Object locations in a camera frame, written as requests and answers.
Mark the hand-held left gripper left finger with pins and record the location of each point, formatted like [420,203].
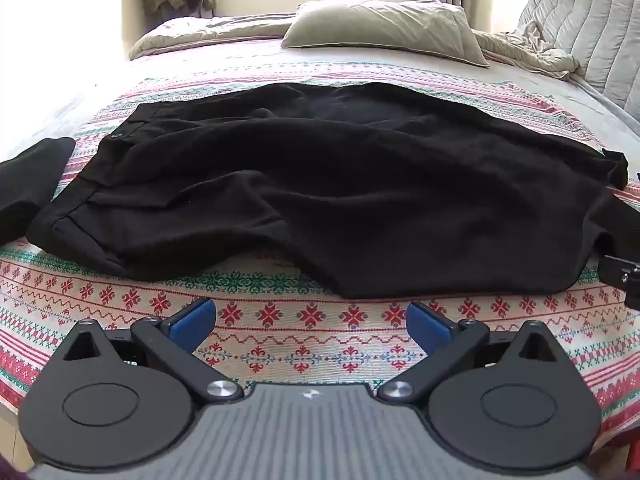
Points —
[196,316]

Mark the grey quilted headboard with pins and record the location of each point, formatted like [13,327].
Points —
[590,25]

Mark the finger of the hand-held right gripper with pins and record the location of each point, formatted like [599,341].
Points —
[620,275]

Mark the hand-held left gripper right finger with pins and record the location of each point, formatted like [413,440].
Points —
[425,321]

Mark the folded black garment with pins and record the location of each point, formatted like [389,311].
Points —
[30,185]

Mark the grey pillow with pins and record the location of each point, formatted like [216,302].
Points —
[390,27]

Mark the red green patterned blanket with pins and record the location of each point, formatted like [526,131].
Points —
[300,332]

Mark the crumpled grey duvet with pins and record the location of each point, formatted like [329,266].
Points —
[200,30]

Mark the black pants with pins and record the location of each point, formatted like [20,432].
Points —
[320,185]

